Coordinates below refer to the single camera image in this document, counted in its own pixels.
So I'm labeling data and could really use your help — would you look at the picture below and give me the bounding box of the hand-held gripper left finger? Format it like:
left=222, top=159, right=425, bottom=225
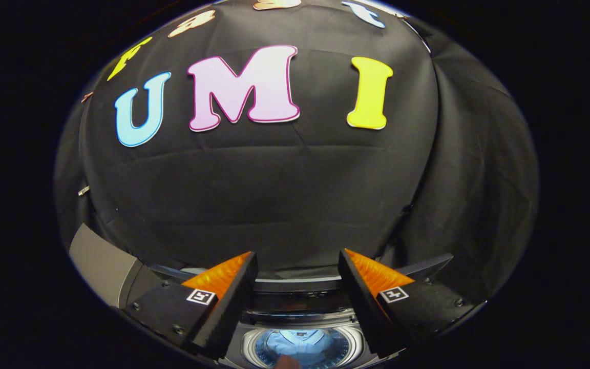
left=123, top=251, right=259, bottom=360

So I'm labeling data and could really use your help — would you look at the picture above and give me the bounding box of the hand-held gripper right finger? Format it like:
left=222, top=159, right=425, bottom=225
left=339, top=249, right=480, bottom=359

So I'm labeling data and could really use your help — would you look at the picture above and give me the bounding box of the dark grey washing machine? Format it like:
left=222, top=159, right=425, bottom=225
left=141, top=254, right=454, bottom=369

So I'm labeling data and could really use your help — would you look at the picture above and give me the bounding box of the light blue polo shirt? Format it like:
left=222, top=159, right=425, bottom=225
left=264, top=330, right=336, bottom=367

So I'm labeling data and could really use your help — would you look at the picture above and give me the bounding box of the black backdrop cloth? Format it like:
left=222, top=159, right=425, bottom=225
left=53, top=0, right=540, bottom=308

